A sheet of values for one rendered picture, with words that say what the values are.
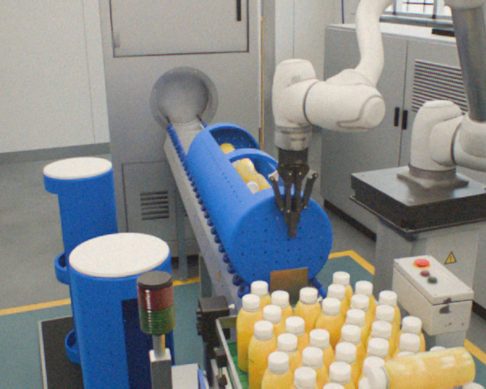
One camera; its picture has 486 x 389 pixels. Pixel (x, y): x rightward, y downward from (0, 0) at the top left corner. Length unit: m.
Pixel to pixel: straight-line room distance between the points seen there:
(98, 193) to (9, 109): 4.08
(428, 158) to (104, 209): 1.29
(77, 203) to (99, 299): 0.89
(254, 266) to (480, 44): 0.86
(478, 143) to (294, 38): 5.28
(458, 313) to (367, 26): 0.71
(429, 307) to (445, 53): 2.28
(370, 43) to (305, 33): 5.65
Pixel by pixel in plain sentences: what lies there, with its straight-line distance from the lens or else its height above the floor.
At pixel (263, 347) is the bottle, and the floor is 1.04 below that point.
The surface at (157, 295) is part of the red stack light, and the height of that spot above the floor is 1.24.
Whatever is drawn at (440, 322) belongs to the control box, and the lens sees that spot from 1.44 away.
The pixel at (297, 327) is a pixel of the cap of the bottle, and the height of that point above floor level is 1.08.
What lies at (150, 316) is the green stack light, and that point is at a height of 1.20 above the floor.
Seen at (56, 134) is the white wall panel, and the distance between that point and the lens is 6.59.
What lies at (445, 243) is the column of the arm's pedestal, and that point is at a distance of 2.12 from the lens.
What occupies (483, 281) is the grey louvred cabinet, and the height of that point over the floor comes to 0.24.
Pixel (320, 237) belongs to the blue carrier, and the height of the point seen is 1.10.
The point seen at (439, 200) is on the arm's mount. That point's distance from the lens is 1.99.
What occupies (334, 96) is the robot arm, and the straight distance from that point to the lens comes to 1.34.
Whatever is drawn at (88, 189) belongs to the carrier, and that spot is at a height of 0.98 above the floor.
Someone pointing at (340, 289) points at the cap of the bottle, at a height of 1.08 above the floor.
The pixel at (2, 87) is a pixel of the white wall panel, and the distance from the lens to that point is 6.49.
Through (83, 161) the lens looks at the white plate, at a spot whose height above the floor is 1.04.
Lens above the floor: 1.75
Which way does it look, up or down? 19 degrees down
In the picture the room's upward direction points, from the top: 1 degrees counter-clockwise
